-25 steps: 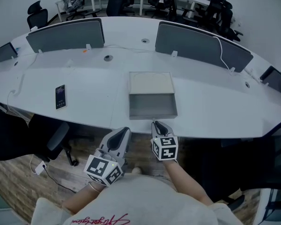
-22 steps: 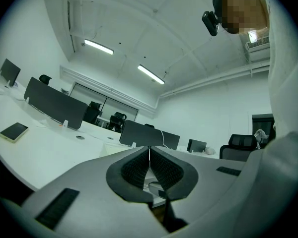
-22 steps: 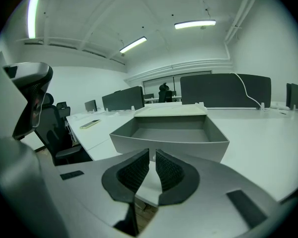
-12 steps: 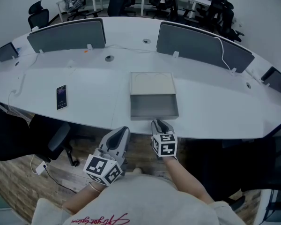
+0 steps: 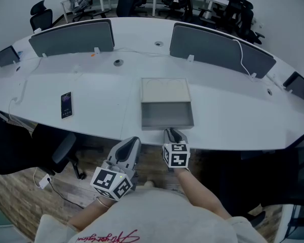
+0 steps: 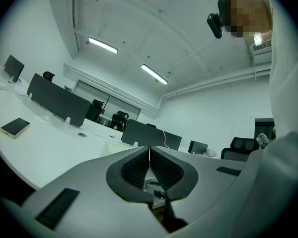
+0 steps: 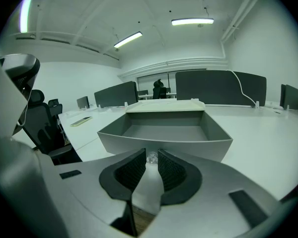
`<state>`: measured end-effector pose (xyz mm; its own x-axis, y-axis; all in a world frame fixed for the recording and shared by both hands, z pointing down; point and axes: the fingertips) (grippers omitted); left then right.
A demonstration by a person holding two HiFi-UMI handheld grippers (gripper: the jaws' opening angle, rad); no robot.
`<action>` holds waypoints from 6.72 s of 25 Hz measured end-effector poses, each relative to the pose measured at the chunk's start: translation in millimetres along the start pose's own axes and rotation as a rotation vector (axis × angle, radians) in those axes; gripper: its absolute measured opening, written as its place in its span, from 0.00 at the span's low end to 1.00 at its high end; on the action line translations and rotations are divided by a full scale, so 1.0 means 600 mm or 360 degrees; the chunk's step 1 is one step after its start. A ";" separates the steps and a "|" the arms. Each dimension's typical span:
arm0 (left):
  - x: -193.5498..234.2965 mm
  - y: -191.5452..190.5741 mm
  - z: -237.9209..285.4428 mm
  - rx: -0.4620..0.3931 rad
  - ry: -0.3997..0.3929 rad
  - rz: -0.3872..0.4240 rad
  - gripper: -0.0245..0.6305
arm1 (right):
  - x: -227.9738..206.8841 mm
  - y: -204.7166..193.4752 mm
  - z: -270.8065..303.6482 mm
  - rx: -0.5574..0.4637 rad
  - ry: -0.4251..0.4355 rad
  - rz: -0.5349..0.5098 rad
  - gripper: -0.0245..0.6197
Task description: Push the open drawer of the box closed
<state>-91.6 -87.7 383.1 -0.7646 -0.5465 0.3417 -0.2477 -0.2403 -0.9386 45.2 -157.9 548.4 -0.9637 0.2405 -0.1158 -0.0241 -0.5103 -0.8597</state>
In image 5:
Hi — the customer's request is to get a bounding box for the long thin white desk cable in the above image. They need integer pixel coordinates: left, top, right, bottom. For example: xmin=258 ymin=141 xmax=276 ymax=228
xmin=97 ymin=47 xmax=173 ymax=58

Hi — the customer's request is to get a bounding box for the smartphone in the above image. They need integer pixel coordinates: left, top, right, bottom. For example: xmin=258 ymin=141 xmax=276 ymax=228
xmin=60 ymin=91 xmax=74 ymax=119

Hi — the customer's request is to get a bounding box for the thin bracelet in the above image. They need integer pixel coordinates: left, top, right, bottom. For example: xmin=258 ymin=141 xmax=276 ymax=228
xmin=96 ymin=196 xmax=110 ymax=210

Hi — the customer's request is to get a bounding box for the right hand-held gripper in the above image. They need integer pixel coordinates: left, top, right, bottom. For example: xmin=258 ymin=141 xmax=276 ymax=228
xmin=162 ymin=128 xmax=191 ymax=173

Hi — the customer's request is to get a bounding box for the grey drawer box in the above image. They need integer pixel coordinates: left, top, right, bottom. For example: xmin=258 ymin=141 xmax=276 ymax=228
xmin=140 ymin=101 xmax=195 ymax=132

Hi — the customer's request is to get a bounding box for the grey desk divider panel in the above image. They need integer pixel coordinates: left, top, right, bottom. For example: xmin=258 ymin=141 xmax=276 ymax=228
xmin=169 ymin=22 xmax=277 ymax=80
xmin=28 ymin=18 xmax=116 ymax=58
xmin=0 ymin=45 xmax=21 ymax=68
xmin=283 ymin=71 xmax=304 ymax=102

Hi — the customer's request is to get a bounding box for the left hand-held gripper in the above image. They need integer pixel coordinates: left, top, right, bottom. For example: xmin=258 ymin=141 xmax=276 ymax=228
xmin=90 ymin=136 xmax=142 ymax=201

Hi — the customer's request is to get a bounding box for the white cable over divider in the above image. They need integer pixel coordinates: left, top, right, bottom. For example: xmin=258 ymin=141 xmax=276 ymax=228
xmin=232 ymin=38 xmax=260 ymax=81

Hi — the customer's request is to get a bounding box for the white charging cable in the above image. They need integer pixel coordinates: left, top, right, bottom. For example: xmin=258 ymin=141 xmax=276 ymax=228
xmin=7 ymin=56 xmax=45 ymax=127

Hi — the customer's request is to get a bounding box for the black headrest office chair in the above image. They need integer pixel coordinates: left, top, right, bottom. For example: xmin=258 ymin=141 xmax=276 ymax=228
xmin=29 ymin=0 xmax=54 ymax=33

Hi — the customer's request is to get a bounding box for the person's right forearm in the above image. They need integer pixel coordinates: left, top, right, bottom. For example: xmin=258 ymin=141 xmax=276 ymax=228
xmin=172 ymin=167 xmax=233 ymax=221

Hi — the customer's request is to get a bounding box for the person's light grey shirt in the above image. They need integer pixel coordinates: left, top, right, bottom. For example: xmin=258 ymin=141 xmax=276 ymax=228
xmin=34 ymin=187 xmax=270 ymax=243

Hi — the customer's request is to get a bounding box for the wrapped office chair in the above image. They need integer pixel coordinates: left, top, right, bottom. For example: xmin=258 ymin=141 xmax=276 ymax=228
xmin=63 ymin=0 xmax=111 ymax=23

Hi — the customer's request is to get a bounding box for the black mesh office chair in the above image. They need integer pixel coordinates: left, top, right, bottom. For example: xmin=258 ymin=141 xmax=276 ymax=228
xmin=239 ymin=132 xmax=304 ymax=229

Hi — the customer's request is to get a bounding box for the white power adapter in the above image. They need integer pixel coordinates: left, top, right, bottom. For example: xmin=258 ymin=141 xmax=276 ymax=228
xmin=38 ymin=174 xmax=53 ymax=190

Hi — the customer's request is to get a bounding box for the person's left forearm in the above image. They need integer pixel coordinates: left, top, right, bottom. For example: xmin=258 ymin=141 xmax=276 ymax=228
xmin=67 ymin=196 xmax=115 ymax=232

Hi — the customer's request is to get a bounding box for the black power cable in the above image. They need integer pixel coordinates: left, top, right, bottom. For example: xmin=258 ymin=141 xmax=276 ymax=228
xmin=49 ymin=179 xmax=85 ymax=210

